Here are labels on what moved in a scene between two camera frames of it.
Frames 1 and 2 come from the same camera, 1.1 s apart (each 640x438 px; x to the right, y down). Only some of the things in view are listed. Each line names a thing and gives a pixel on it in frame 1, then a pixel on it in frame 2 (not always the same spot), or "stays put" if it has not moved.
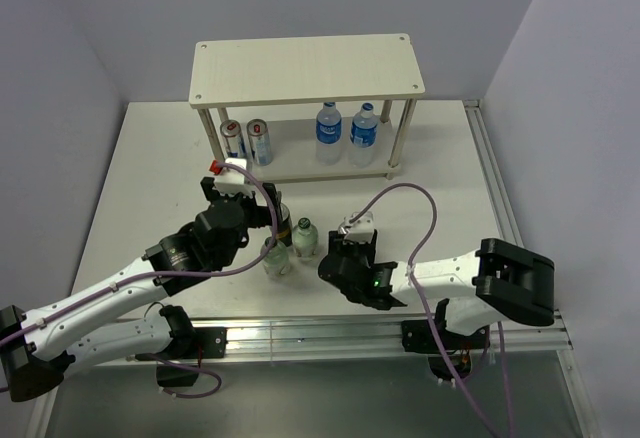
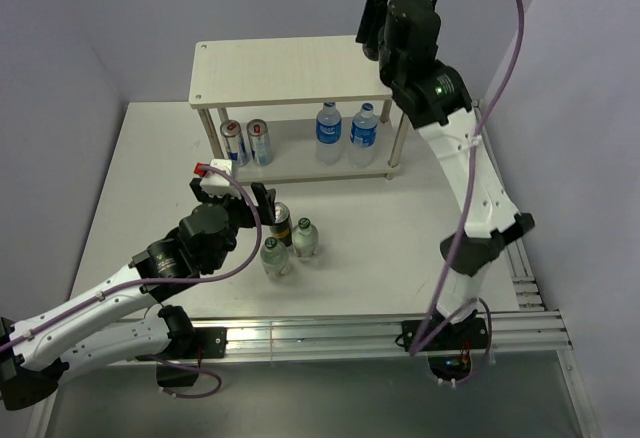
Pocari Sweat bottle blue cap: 363,138 stays put
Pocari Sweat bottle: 328,134 stays put
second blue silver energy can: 259,137 stays put
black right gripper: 338,244 to 374,13
